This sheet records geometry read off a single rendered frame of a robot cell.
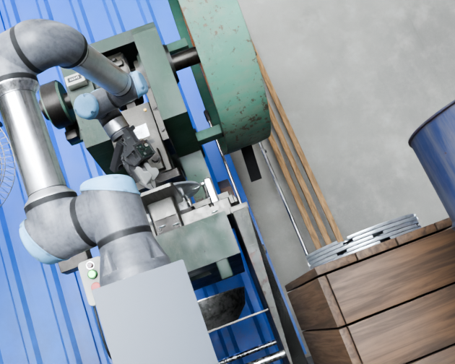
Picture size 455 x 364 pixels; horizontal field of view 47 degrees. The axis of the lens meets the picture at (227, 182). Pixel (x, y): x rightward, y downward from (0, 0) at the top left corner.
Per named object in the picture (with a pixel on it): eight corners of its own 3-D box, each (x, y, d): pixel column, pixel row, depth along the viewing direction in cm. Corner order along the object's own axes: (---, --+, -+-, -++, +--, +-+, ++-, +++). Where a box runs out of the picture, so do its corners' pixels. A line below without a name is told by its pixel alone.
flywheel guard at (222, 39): (276, 85, 162) (190, -119, 183) (191, 116, 161) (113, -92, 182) (269, 172, 262) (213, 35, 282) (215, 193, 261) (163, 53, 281)
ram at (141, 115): (171, 165, 187) (145, 92, 195) (131, 179, 187) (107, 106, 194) (178, 177, 204) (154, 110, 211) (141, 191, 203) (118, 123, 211)
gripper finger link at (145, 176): (156, 187, 165) (140, 162, 165) (146, 195, 169) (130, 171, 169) (162, 184, 168) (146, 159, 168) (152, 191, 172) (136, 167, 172)
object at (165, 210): (185, 219, 165) (171, 180, 168) (143, 235, 164) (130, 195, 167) (194, 231, 189) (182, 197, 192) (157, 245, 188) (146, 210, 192)
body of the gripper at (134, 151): (141, 161, 164) (120, 128, 164) (127, 173, 169) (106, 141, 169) (157, 154, 170) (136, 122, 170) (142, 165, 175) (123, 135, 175)
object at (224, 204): (234, 212, 180) (228, 196, 181) (109, 258, 178) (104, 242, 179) (237, 227, 209) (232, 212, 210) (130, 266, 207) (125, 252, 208)
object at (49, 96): (79, 117, 197) (63, 66, 203) (50, 128, 197) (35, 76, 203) (97, 136, 219) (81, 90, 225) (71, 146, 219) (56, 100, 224)
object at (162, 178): (184, 180, 191) (180, 166, 192) (132, 199, 190) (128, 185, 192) (190, 190, 207) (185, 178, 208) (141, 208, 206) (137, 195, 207)
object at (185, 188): (131, 222, 198) (131, 220, 198) (204, 195, 199) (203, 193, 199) (110, 206, 170) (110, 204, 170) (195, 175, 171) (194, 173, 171)
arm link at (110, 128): (99, 131, 169) (116, 124, 176) (107, 142, 169) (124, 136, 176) (110, 119, 165) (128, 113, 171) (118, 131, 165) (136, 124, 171)
